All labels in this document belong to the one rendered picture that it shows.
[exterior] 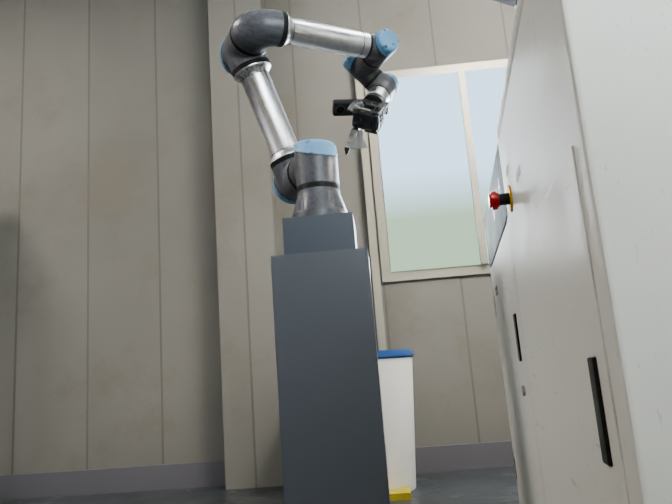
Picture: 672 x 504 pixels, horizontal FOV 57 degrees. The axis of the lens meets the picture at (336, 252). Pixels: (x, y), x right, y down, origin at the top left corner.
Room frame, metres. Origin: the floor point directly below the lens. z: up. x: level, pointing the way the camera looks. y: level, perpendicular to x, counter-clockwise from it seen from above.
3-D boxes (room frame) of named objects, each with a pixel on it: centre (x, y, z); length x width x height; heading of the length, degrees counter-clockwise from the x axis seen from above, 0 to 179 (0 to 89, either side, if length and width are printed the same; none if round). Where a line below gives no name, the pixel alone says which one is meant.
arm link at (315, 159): (1.59, 0.04, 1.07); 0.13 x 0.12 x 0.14; 26
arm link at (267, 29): (1.61, 0.00, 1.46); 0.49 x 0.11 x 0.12; 116
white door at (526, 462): (1.55, -0.42, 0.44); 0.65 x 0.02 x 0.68; 170
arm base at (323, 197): (1.59, 0.03, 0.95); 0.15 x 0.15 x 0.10
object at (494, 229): (1.55, -0.44, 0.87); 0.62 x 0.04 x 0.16; 170
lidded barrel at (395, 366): (2.83, -0.07, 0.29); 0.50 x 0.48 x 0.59; 86
